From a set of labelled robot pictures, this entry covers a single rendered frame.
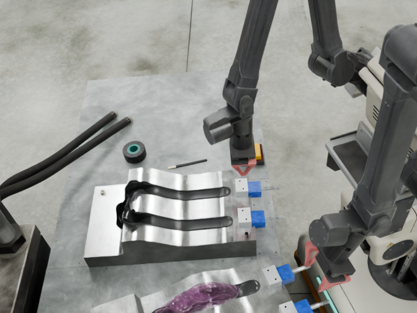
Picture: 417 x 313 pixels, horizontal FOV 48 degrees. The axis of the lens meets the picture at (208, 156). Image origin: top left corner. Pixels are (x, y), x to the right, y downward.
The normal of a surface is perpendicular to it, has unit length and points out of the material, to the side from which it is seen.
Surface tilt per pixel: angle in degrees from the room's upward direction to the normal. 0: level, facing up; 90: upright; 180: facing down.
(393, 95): 90
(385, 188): 85
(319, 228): 64
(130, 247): 90
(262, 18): 77
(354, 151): 0
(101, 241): 0
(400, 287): 0
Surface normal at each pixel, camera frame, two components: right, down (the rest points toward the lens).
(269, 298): -0.08, -0.66
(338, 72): 0.42, 0.51
